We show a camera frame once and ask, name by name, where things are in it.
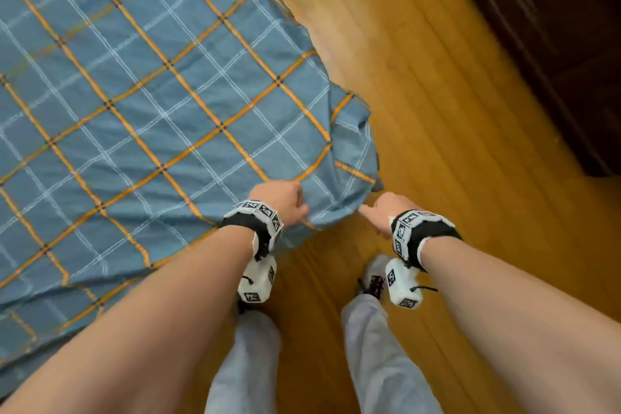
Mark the person's right leg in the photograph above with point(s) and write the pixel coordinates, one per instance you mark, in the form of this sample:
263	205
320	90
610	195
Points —
383	360

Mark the person's left leg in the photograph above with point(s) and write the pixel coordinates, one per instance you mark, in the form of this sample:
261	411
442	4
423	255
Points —
247	370

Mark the person's leg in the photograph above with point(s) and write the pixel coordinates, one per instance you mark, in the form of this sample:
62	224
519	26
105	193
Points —
247	370
383	360

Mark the person's right shoe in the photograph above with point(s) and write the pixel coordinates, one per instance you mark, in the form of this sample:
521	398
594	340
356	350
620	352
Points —
373	278

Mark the person's left forearm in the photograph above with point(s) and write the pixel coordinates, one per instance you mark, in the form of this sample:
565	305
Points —
145	326

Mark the person's left shoe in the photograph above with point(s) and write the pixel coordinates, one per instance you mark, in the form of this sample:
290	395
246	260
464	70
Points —
246	307

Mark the person's shoe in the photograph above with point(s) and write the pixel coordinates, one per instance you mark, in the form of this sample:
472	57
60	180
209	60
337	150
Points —
373	278
246	307

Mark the white black marker wrist camera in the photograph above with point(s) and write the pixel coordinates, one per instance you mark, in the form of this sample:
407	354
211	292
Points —
422	231
254	222

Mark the person's right forearm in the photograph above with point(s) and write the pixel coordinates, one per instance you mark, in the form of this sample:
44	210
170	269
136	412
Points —
524	321

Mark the person's right hand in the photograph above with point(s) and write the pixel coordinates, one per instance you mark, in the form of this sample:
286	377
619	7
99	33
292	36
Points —
388	212

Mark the person's left hand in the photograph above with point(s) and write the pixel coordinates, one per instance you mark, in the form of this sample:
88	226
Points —
281	200

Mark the blue plaid bed sheet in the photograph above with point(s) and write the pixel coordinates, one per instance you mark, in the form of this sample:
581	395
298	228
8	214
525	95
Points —
145	113

